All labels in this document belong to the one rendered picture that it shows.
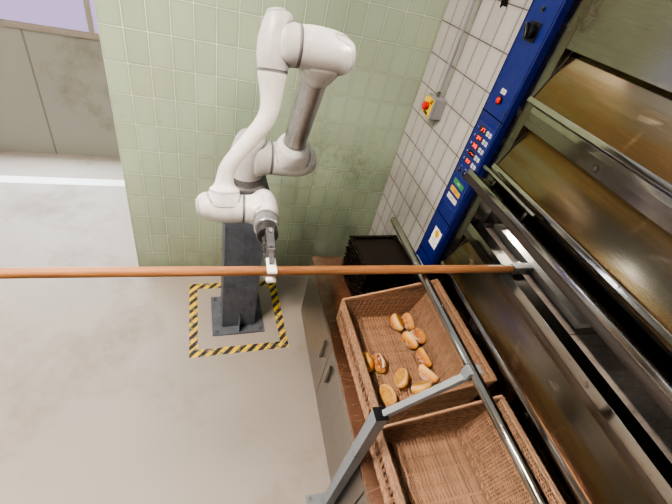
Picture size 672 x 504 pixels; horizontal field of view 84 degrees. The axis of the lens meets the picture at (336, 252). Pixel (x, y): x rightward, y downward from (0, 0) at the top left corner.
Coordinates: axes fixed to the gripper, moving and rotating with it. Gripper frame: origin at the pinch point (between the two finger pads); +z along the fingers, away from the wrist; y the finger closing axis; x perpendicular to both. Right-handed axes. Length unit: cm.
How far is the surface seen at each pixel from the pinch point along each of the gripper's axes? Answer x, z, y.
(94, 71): 119, -271, 43
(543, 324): -91, 23, 1
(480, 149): -87, -45, -28
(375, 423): -31, 40, 25
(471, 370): -53, 38, 1
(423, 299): -83, -27, 46
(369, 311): -56, -27, 55
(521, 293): -90, 9, 1
